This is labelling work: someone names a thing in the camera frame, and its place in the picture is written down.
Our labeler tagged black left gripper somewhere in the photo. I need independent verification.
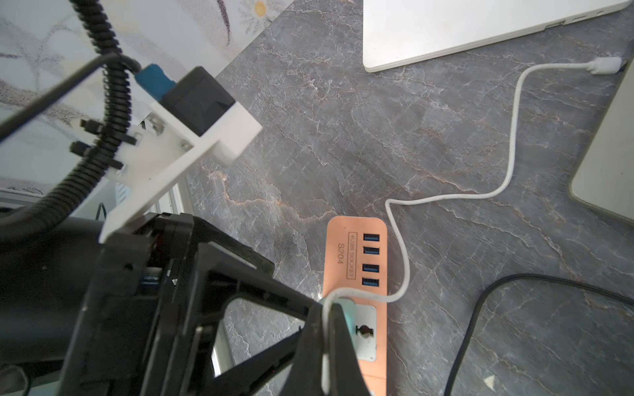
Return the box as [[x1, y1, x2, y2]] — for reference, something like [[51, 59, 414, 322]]
[[59, 214, 315, 395]]

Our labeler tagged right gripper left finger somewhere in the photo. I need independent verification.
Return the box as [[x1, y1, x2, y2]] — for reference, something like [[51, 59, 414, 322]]
[[280, 304, 325, 396]]

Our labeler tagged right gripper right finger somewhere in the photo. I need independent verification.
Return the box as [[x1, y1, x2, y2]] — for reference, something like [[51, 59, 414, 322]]
[[328, 304, 371, 396]]

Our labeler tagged orange power strip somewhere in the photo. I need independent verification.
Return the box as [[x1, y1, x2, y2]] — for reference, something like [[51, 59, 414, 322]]
[[322, 216, 388, 395]]

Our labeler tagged black charger cable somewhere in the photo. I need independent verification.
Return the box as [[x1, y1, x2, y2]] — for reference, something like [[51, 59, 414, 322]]
[[442, 273, 634, 396]]

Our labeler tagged white charger cable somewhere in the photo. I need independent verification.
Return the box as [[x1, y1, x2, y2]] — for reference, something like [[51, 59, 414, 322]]
[[320, 55, 626, 394]]

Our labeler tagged teal charger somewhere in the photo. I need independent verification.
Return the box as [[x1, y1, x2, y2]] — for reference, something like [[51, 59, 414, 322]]
[[322, 298, 357, 349]]

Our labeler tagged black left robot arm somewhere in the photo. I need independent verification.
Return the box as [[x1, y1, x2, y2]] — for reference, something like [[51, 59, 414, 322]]
[[1, 1, 315, 395]]

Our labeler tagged silver laptop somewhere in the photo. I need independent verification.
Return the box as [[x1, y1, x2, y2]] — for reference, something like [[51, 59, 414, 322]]
[[569, 64, 633, 224]]

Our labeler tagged white laptop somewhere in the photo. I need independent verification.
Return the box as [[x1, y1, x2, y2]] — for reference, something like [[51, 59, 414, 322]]
[[363, 0, 630, 73]]

